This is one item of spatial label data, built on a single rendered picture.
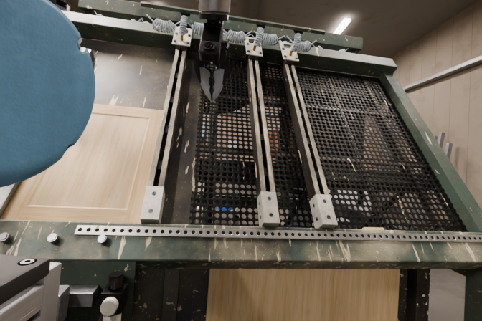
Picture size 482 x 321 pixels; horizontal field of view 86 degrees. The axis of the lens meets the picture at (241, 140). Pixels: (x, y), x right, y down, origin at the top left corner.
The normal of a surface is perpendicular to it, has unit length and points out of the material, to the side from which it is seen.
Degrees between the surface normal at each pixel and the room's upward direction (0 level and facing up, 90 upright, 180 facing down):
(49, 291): 90
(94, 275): 90
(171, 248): 53
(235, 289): 90
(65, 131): 97
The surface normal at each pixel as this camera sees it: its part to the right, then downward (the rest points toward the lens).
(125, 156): 0.18, -0.62
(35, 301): 1.00, 0.07
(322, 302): 0.16, -0.03
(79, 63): 0.95, 0.19
